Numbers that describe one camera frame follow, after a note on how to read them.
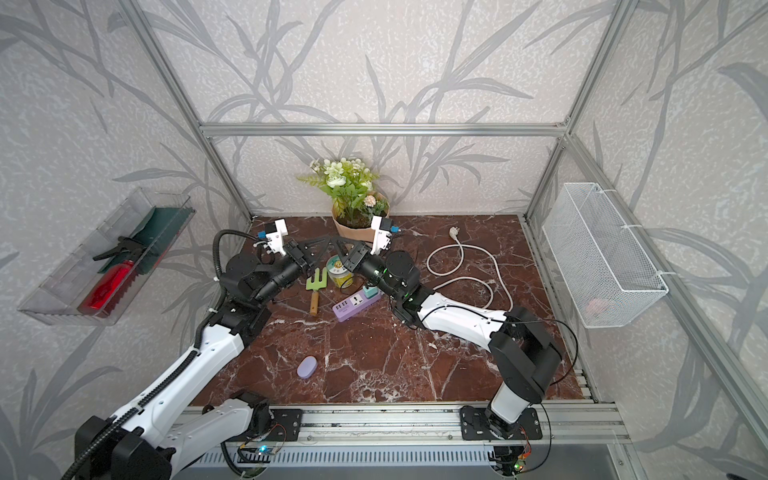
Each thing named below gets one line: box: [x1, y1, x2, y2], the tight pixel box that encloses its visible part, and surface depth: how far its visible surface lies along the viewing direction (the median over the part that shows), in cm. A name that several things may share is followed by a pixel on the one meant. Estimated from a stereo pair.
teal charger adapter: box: [363, 286, 379, 299], surface depth 93 cm
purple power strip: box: [333, 290, 382, 322], surface depth 95 cm
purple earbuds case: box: [297, 356, 318, 379], surface depth 83 cm
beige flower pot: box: [332, 191, 390, 242], surface depth 101 cm
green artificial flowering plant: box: [297, 158, 389, 222], surface depth 94 cm
